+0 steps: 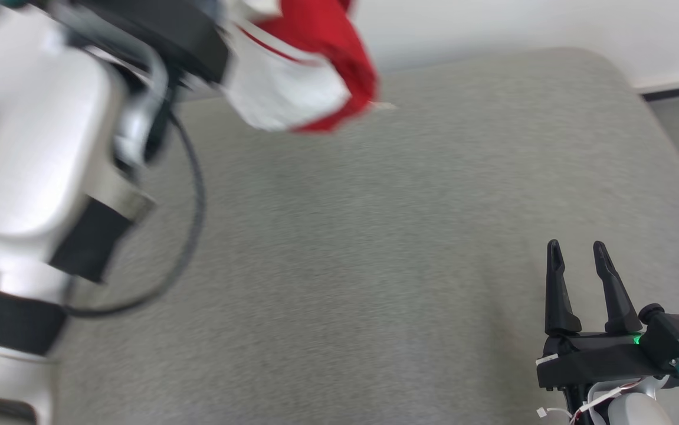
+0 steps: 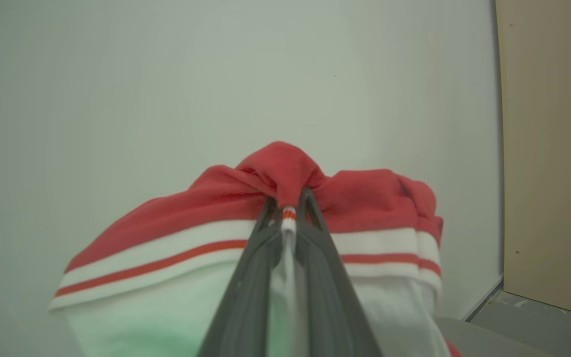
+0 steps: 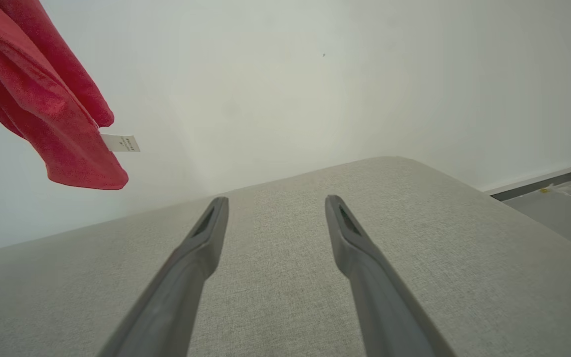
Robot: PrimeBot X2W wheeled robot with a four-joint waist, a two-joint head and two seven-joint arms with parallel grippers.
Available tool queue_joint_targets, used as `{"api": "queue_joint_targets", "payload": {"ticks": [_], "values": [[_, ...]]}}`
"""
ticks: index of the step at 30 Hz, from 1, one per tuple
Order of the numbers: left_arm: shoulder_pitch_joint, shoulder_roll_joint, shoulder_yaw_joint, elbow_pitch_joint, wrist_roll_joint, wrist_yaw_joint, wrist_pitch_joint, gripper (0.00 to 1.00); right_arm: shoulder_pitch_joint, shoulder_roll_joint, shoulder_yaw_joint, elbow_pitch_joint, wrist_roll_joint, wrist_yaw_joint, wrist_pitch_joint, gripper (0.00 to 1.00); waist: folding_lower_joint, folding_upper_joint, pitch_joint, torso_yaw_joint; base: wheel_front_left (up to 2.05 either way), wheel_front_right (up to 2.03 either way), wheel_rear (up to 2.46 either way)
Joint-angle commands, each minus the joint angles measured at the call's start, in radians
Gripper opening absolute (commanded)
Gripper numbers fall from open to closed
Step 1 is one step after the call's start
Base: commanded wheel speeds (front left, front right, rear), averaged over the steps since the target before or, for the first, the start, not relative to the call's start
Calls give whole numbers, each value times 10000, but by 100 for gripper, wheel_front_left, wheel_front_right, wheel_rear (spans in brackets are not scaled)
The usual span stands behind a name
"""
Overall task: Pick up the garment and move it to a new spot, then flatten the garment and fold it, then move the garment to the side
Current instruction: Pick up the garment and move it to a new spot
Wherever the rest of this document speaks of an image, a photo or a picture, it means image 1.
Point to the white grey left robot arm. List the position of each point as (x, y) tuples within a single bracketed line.
[(26, 153)]

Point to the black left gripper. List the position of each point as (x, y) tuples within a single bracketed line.
[(168, 29)]

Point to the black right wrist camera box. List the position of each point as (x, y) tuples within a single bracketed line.
[(678, 336)]

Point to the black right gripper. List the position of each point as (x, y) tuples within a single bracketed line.
[(593, 360)]

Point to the red Bulls 23 jersey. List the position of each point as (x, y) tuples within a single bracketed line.
[(292, 82)]

